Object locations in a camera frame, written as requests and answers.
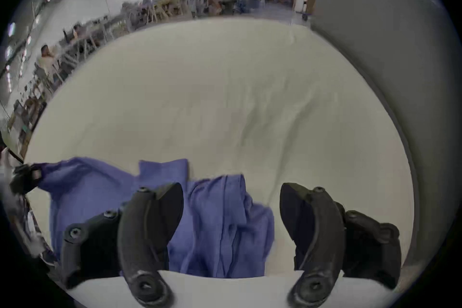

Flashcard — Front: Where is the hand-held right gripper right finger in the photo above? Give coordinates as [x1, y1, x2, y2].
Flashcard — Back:
[280, 182, 402, 307]

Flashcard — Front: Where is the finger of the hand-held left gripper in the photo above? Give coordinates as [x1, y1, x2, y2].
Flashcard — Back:
[10, 162, 42, 195]

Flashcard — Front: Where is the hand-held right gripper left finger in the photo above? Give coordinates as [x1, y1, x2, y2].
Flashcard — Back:
[59, 182, 185, 307]

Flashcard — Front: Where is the blue garment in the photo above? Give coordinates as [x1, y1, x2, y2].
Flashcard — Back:
[37, 156, 276, 279]

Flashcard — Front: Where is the row of tables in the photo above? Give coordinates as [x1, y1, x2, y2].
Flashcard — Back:
[54, 3, 188, 69]

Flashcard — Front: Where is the grey padded headboard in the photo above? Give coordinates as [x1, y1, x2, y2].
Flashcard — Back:
[310, 0, 460, 287]

